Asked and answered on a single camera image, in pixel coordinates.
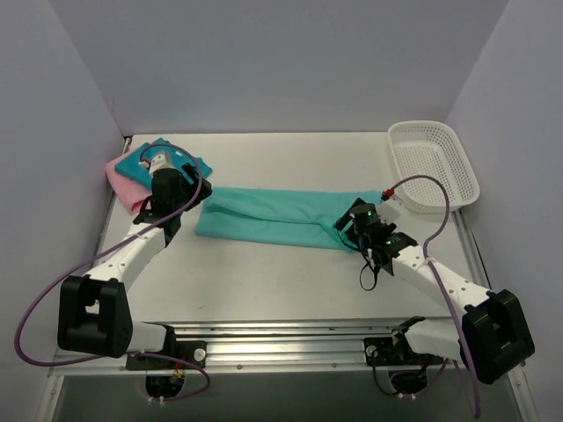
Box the mint green t shirt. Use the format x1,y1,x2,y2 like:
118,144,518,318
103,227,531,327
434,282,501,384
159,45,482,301
194,187,382,252

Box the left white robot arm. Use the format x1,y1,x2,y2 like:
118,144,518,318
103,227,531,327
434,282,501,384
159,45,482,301
57,164,212,368

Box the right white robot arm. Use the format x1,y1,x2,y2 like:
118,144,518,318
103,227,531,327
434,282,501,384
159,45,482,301
333,199,536,384

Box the folded teal t shirt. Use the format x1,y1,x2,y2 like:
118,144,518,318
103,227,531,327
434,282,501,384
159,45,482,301
113,138,196,191

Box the folded pink t shirt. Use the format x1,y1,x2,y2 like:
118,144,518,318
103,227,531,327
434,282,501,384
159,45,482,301
106,151,150,215

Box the white perforated plastic basket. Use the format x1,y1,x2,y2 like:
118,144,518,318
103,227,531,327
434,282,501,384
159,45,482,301
387,120,480,214

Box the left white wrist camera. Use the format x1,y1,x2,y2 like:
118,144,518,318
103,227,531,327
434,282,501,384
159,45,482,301
138,150,174,178

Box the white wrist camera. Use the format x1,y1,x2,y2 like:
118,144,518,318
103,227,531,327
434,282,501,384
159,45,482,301
377,188,401,224
138,150,174,178

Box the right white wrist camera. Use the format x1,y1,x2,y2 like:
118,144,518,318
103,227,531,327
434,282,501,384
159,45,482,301
377,188,401,224

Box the black looped cable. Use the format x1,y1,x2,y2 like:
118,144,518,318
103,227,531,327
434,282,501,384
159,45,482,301
358,254,383,292

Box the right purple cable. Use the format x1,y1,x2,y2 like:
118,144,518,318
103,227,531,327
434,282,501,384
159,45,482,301
386,175,481,418

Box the purple cable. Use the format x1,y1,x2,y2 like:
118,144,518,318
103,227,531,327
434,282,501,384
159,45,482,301
13,143,212,402
386,175,481,418

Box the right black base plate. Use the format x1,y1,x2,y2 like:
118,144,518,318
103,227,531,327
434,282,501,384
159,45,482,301
362,337,444,367

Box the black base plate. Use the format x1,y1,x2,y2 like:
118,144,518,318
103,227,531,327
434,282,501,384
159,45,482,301
125,340,208,371
362,337,444,367

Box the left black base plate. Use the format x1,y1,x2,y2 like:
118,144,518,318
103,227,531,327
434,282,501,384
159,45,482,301
125,340,208,371

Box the aluminium frame rail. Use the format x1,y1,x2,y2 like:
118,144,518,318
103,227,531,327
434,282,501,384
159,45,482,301
48,131,527,379

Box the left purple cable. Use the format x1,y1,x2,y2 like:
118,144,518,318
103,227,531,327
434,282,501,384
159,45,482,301
13,143,212,402

